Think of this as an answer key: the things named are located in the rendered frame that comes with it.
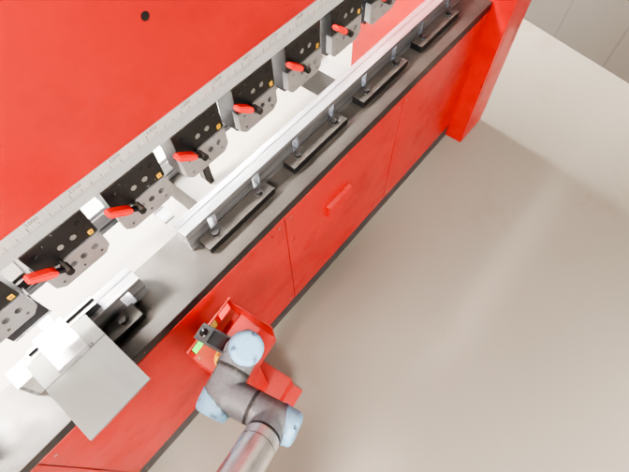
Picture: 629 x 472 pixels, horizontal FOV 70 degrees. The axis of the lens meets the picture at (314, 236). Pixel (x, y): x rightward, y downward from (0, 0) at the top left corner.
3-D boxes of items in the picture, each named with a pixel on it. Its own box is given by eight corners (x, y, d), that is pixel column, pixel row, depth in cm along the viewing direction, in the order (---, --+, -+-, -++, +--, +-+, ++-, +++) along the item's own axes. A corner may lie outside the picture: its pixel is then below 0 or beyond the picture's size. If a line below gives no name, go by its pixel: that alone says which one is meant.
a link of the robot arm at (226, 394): (234, 431, 89) (260, 379, 93) (187, 405, 91) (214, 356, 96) (241, 434, 96) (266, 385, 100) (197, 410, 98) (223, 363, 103)
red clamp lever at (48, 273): (29, 281, 88) (76, 268, 97) (18, 269, 90) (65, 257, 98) (28, 287, 89) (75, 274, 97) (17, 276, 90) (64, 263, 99)
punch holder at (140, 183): (129, 233, 110) (100, 195, 96) (108, 214, 113) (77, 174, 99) (175, 194, 116) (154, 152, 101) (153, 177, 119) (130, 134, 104)
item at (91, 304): (38, 363, 115) (32, 361, 113) (31, 356, 116) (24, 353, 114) (101, 306, 123) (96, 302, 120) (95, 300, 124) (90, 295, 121)
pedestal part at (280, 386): (278, 431, 196) (275, 428, 186) (232, 399, 203) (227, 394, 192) (302, 390, 204) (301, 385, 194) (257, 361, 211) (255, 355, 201)
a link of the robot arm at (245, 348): (220, 358, 93) (241, 321, 96) (216, 361, 103) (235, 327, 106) (254, 376, 94) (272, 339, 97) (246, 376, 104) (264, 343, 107)
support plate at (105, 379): (92, 440, 104) (90, 440, 103) (27, 368, 113) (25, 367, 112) (151, 379, 111) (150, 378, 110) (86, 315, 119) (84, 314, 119)
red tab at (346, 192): (329, 218, 185) (329, 209, 179) (326, 215, 185) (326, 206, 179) (351, 195, 190) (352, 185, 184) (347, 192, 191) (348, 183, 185)
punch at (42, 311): (19, 344, 107) (-7, 331, 98) (14, 339, 107) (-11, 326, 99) (54, 313, 110) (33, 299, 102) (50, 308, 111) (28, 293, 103)
